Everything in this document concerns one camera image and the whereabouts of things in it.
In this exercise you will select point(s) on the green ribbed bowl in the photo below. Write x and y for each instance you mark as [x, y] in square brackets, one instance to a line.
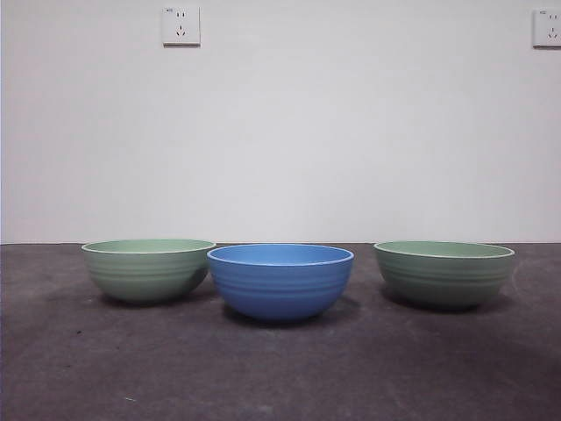
[442, 280]
[144, 276]

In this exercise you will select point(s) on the blue ribbed bowl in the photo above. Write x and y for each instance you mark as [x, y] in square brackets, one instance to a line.
[280, 285]

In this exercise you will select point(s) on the white wall socket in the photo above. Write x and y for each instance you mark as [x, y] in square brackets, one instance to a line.
[548, 28]
[182, 26]

